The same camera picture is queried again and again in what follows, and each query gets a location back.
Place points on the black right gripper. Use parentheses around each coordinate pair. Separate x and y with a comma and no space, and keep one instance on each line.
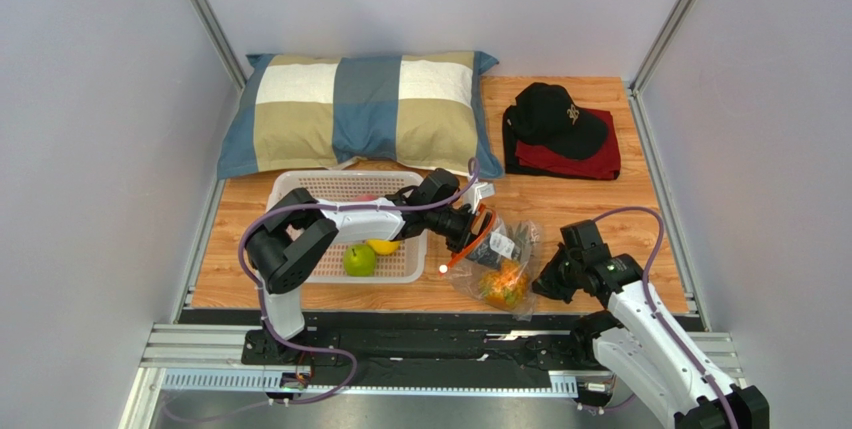
(555,272)

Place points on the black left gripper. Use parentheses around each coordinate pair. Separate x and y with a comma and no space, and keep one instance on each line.
(469,223)

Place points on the clear zip top bag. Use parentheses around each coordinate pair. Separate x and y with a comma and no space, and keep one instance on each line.
(464,269)

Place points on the orange fake pineapple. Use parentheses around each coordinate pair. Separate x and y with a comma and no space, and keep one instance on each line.
(513,262)

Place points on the yellow fake orange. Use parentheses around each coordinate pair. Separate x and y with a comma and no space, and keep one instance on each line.
(383,247)

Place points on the green fake apple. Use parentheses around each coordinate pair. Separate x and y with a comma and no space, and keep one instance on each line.
(359,260)

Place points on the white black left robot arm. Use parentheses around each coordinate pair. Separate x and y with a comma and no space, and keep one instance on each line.
(280,250)

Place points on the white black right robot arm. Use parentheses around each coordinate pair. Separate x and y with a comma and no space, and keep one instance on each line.
(637,338)

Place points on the white perforated plastic basket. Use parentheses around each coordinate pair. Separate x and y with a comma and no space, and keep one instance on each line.
(404,265)

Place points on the folded dark red cloth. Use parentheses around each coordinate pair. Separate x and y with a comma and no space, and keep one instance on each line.
(525,159)

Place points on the checkered blue beige pillow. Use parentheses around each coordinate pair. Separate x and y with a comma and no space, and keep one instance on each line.
(420,111)

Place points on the black baseball cap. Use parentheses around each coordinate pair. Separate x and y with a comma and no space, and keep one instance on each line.
(546,115)

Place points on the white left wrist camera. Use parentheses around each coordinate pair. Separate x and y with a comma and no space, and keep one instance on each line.
(477,193)

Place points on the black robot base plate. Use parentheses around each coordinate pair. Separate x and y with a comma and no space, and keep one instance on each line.
(417,349)

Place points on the aluminium frame rail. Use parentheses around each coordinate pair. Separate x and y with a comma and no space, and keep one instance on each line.
(223,358)

